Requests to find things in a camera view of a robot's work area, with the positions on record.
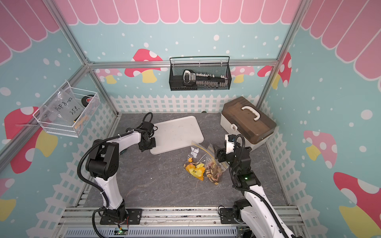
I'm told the ziploc bag with yellow chick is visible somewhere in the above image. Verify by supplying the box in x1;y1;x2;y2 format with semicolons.
183;141;210;181

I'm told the clear ziploc bag of cookies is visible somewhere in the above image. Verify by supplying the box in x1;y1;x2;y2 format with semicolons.
205;144;229;185

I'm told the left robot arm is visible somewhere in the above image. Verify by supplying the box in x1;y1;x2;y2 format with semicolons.
77;112;156;224

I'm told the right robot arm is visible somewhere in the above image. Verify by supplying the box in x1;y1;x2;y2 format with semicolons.
215;134;297;238

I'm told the white plastic tray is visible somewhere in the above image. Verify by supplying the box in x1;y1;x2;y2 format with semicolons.
150;116;204;155

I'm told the white box with brown lid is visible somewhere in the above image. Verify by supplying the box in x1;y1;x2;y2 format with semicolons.
220;97;276;150

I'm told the black tape roll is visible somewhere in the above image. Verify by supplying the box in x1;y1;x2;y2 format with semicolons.
81;95;94;107

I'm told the socket wrench set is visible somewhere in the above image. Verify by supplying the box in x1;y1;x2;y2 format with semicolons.
182;70;230;90

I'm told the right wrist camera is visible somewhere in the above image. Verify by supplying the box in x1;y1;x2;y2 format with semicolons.
225;134;237;154

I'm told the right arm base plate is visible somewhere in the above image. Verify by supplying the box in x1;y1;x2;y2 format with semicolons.
217;206;244;224

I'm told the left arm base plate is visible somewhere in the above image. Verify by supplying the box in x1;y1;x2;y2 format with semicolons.
100;208;143;225

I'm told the black wire mesh basket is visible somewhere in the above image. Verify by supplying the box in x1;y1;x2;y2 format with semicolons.
169;56;232;91

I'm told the clear wall bin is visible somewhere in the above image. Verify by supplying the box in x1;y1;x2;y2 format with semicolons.
33;81;101;137

